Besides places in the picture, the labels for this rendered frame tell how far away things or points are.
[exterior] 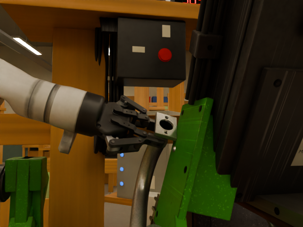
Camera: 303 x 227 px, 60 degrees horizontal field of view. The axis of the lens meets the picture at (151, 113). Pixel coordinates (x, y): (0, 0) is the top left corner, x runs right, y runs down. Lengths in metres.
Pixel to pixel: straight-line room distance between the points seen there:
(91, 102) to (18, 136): 0.43
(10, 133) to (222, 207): 0.63
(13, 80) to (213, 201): 0.35
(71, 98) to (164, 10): 0.34
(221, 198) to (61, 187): 0.46
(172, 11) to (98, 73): 0.25
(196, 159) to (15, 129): 0.60
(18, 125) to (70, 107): 0.41
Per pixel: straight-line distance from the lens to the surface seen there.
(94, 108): 0.44
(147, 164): 0.52
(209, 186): 0.39
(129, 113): 0.47
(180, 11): 0.69
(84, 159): 0.72
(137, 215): 0.50
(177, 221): 0.37
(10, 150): 11.71
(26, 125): 0.84
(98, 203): 0.74
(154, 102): 7.37
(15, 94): 0.46
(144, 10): 0.67
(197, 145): 0.37
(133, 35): 0.66
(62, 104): 0.44
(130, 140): 0.44
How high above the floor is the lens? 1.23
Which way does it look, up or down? 4 degrees up
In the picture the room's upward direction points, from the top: straight up
